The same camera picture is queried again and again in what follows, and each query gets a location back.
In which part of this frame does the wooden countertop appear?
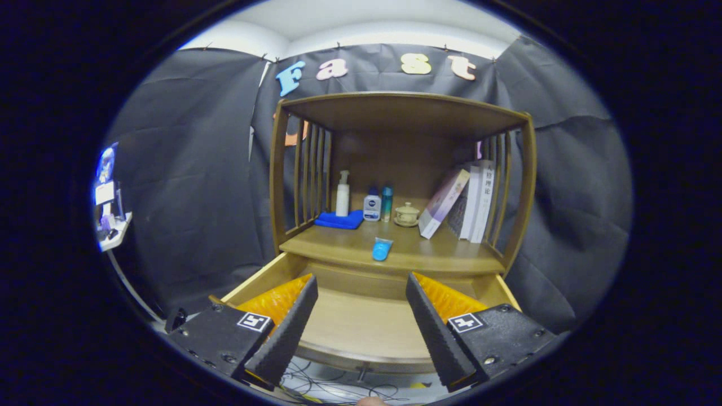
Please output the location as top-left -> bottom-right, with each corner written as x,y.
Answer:
279,220 -> 507,276

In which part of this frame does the white bottle with blue cap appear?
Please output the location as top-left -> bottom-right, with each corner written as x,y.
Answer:
363,188 -> 382,222

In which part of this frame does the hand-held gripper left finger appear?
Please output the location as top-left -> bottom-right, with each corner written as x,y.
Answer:
164,274 -> 319,391

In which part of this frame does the computer monitor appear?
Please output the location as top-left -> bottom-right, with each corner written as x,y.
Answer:
93,144 -> 120,215

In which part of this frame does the wooden drawer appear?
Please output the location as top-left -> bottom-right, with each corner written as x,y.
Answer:
209,251 -> 522,381

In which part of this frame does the white pump bottle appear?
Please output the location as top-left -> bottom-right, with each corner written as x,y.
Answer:
336,170 -> 351,218

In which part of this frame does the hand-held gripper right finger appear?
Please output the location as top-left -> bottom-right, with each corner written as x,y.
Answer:
405,272 -> 559,394

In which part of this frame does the thin white book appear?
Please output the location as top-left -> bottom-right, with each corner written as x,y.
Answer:
458,165 -> 483,240

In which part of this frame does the tall white book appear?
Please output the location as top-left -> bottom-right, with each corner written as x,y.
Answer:
471,160 -> 497,244

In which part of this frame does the beige lidded ceramic cup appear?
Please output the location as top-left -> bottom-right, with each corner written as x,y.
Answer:
394,202 -> 421,227

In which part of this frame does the tangle of floor cables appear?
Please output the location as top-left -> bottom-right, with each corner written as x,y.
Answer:
279,361 -> 418,405

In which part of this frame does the white side desk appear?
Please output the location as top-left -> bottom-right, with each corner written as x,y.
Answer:
99,211 -> 164,323

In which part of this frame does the wooden cabinet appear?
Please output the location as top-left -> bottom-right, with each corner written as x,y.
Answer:
270,92 -> 538,277

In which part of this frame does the blue folded cloth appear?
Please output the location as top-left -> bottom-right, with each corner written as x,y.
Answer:
314,210 -> 365,230

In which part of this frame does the leaning pink and white book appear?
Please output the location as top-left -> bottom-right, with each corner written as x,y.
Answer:
418,168 -> 471,240

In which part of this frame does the black backdrop cloth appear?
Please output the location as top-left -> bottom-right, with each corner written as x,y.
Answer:
96,35 -> 633,336

